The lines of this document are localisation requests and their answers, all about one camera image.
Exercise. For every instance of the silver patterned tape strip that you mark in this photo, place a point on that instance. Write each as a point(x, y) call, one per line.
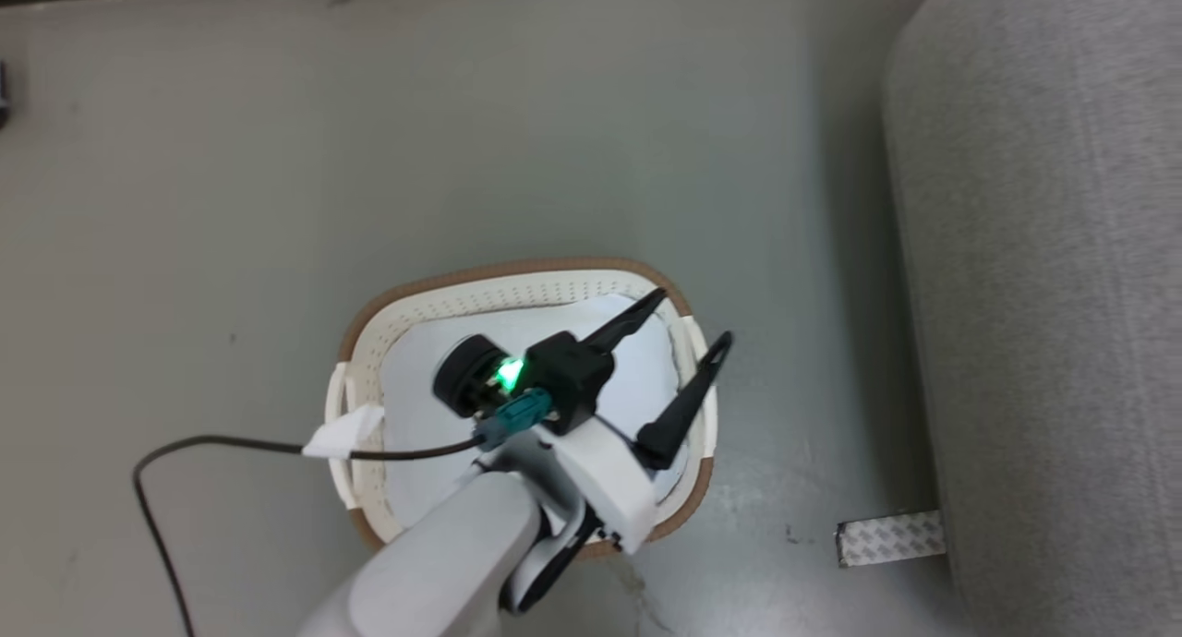
point(891, 538)

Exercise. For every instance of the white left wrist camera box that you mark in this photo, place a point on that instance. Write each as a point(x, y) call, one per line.
point(600, 480)

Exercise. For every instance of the white perforated laundry basket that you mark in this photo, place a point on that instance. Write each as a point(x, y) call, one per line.
point(517, 295)

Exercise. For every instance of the grey fabric sofa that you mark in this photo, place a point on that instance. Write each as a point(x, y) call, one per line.
point(1062, 295)

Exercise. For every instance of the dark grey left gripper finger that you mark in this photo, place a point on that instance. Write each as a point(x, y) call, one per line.
point(688, 406)
point(628, 318)

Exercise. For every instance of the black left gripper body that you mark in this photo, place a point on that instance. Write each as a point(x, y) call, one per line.
point(568, 374)

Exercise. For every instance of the white and grey left arm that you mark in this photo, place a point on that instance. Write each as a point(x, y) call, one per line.
point(443, 563)

